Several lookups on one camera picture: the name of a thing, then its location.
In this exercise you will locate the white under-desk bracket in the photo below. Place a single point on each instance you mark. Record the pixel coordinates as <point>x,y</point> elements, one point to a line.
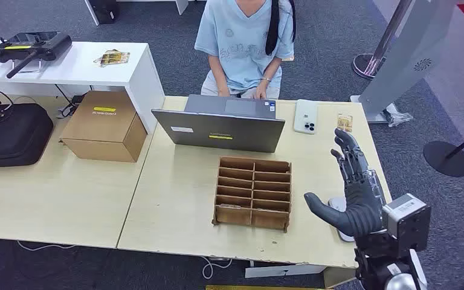
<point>280,271</point>

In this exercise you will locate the white desk frame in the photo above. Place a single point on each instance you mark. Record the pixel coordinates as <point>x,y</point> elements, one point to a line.
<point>182,6</point>

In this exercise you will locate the key card in organizer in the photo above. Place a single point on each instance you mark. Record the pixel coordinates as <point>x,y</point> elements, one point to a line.
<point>232,207</point>

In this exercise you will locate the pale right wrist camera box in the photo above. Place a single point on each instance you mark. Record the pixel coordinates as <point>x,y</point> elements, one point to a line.
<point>406,218</point>

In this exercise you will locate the white smartphone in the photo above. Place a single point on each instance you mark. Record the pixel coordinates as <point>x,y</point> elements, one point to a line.
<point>306,114</point>

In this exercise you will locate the black computer tower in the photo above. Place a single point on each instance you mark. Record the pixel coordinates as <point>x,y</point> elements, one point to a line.
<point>104,10</point>

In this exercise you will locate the gold printed card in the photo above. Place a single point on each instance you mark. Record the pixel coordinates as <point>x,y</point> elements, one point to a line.
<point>345,122</point>

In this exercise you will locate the white side table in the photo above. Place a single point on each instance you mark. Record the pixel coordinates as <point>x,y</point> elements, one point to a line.
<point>76,68</point>

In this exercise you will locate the chrome stanchion post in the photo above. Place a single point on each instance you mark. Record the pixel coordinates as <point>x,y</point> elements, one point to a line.
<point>366,64</point>

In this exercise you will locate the wooden card organizer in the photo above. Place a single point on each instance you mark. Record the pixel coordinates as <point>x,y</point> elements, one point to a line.
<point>232,216</point>

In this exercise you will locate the black remote controller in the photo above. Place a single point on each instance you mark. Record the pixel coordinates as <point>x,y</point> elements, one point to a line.
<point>36,46</point>

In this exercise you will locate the gold card stack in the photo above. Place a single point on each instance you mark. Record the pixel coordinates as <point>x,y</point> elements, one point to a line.
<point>114,58</point>

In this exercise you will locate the white card reader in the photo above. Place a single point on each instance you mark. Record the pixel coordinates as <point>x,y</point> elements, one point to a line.
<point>338,203</point>

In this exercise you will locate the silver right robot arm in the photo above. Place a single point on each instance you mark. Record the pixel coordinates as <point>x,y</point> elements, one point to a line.
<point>380,264</point>

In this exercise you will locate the clear plastic wrap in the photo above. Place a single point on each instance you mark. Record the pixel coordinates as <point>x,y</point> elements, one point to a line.
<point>400,118</point>

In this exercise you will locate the person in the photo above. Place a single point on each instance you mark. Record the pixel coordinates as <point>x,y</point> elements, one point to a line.
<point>244,40</point>

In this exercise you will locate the black stanchion base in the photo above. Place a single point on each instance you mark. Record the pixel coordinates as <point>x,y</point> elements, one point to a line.
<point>446,160</point>

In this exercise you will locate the grey laptop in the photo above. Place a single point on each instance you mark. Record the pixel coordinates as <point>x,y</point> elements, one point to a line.
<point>216,132</point>

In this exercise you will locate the cardboard box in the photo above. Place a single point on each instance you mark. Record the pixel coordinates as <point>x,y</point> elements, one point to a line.
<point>96,124</point>

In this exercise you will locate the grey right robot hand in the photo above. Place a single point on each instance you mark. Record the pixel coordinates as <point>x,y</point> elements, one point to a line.
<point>362,208</point>

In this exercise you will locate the black carry case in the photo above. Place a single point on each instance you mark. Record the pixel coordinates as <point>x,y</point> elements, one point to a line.
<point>12,136</point>

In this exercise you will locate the grey kiosk stand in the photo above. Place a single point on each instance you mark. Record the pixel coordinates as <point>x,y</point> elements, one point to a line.
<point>404,60</point>

